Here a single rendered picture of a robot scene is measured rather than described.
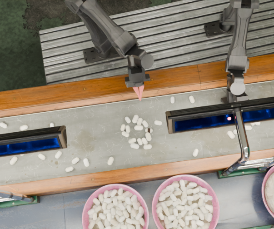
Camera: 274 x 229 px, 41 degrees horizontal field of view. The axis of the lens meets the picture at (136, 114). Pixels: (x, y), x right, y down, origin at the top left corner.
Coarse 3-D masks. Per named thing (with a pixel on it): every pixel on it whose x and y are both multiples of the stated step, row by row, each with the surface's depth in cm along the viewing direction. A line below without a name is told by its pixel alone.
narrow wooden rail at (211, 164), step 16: (192, 160) 150; (208, 160) 149; (224, 160) 149; (80, 176) 150; (96, 176) 150; (112, 176) 149; (128, 176) 149; (144, 176) 149; (160, 176) 149; (16, 192) 149; (32, 192) 149; (48, 192) 150; (64, 192) 157
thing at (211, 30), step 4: (208, 24) 177; (212, 24) 177; (216, 24) 177; (220, 24) 173; (204, 28) 177; (208, 28) 176; (212, 28) 176; (216, 28) 176; (220, 28) 175; (224, 28) 172; (228, 28) 172; (232, 28) 175; (208, 32) 176; (212, 32) 176; (216, 32) 176; (220, 32) 176; (224, 32) 175; (228, 32) 175; (232, 32) 176; (208, 36) 175; (212, 36) 176
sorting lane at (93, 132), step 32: (160, 96) 161; (224, 96) 160; (256, 96) 159; (0, 128) 161; (32, 128) 160; (96, 128) 158; (160, 128) 157; (224, 128) 156; (256, 128) 155; (0, 160) 156; (32, 160) 156; (64, 160) 155; (96, 160) 154; (128, 160) 154; (160, 160) 153
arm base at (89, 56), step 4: (92, 48) 176; (112, 48) 176; (84, 52) 176; (88, 52) 176; (92, 52) 176; (96, 52) 176; (108, 52) 171; (112, 52) 175; (116, 52) 175; (84, 56) 175; (88, 56) 175; (92, 56) 175; (96, 56) 175; (100, 56) 174; (104, 56) 173; (108, 56) 174; (112, 56) 175; (116, 56) 175; (120, 56) 175; (88, 60) 175; (92, 60) 175; (96, 60) 174; (100, 60) 175
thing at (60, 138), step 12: (12, 132) 126; (24, 132) 124; (36, 132) 122; (48, 132) 120; (60, 132) 120; (0, 144) 121; (12, 144) 121; (24, 144) 122; (36, 144) 122; (48, 144) 123; (60, 144) 123; (0, 156) 124
